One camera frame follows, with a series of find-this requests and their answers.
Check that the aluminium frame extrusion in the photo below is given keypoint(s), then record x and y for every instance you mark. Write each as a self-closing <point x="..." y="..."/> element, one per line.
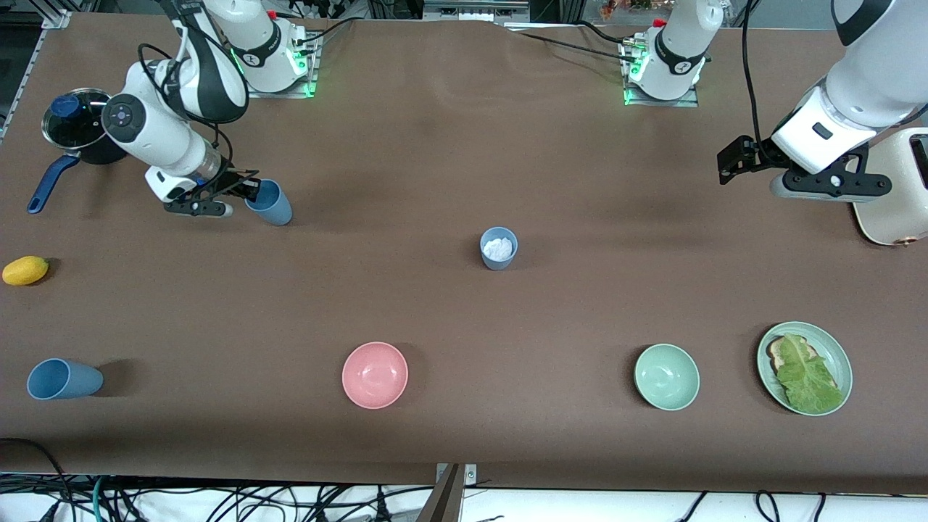
<point x="58" y="18"/>

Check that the white power strip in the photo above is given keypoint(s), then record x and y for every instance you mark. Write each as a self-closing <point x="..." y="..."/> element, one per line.
<point x="326" y="7"/>

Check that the glass lid blue knob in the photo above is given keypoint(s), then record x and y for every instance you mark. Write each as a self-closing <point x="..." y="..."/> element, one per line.
<point x="76" y="123"/>

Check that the pink bowl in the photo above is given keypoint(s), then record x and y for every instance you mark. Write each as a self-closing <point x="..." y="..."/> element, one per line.
<point x="375" y="375"/>

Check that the mint green bowl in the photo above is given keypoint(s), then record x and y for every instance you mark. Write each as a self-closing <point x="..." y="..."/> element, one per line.
<point x="667" y="377"/>

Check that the white paper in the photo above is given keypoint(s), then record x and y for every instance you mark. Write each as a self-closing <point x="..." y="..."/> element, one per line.
<point x="498" y="248"/>

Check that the metal table clamp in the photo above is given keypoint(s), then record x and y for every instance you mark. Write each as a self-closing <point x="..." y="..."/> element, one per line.
<point x="471" y="475"/>

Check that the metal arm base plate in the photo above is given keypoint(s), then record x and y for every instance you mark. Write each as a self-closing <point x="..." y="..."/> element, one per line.
<point x="692" y="101"/>
<point x="313" y="72"/>

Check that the grey metal bar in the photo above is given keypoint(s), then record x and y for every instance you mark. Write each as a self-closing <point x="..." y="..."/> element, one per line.
<point x="444" y="504"/>

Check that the cream toaster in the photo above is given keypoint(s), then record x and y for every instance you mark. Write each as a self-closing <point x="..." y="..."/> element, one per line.
<point x="899" y="217"/>

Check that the blue plastic cup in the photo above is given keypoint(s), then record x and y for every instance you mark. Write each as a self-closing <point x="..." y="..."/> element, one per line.
<point x="80" y="380"/>
<point x="277" y="210"/>
<point x="499" y="264"/>

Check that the grey metal box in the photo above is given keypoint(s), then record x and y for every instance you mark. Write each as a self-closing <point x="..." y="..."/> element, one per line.
<point x="475" y="9"/>

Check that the green lettuce leaf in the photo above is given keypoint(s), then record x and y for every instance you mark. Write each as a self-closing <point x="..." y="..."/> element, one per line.
<point x="808" y="380"/>

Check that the yellow lemon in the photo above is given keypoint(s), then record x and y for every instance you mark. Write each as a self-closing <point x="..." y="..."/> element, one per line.
<point x="25" y="270"/>

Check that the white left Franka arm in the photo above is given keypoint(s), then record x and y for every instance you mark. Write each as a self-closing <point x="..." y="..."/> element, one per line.
<point x="681" y="43"/>

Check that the toast bread slice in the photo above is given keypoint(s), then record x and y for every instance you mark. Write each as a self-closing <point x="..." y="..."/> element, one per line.
<point x="776" y="354"/>

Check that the mint green plate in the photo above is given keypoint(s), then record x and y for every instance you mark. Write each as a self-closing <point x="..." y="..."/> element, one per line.
<point x="841" y="362"/>

